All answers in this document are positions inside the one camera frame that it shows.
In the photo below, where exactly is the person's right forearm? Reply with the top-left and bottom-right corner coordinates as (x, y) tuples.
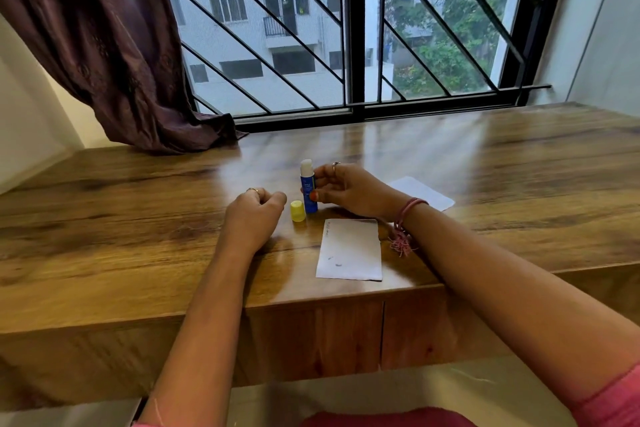
(397, 201), (640, 407)

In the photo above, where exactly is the pink sleeve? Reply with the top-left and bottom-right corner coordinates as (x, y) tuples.
(570, 364), (640, 427)

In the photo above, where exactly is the person's right hand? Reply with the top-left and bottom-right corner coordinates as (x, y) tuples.
(309, 162), (412, 223)

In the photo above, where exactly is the person's left forearm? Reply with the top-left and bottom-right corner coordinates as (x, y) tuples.
(134, 237), (273, 427)

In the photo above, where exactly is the blue glue stick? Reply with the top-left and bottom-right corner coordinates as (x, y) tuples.
(300, 159), (319, 215)

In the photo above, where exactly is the white paper sheet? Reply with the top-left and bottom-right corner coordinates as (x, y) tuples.
(315, 219), (383, 282)

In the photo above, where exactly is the person's left hand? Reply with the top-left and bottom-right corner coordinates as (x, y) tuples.
(223, 187), (288, 257)

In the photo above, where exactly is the brown curtain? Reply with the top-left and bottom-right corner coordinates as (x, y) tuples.
(0, 0), (249, 155)

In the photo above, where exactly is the black window grille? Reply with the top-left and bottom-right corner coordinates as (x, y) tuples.
(152, 0), (576, 133)

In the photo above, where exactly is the white folded paper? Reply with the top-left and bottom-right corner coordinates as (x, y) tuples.
(388, 176), (456, 212)

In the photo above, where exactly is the pink thread bracelet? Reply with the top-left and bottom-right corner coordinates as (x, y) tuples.
(389, 197), (430, 258)

